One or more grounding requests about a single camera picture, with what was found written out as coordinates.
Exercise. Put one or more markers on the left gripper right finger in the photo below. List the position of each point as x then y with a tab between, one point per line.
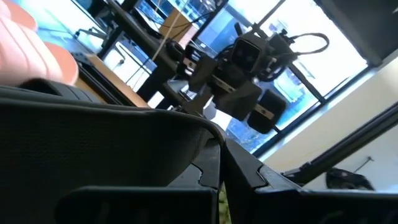
280	205

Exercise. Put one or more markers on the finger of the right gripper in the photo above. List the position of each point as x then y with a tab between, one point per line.
237	99
203	74

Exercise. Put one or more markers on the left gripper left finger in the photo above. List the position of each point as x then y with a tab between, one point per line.
140	205

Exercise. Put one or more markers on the black slide sandal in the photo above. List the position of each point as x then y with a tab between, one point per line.
93	143

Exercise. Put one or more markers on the pink slide sandal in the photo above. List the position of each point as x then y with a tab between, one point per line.
28	56

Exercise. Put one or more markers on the brown cardboard box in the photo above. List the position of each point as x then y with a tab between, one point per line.
186	31

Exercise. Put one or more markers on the dark grey desk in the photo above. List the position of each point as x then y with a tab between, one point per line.
146	43

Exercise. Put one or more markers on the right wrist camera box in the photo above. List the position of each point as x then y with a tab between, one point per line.
248	53

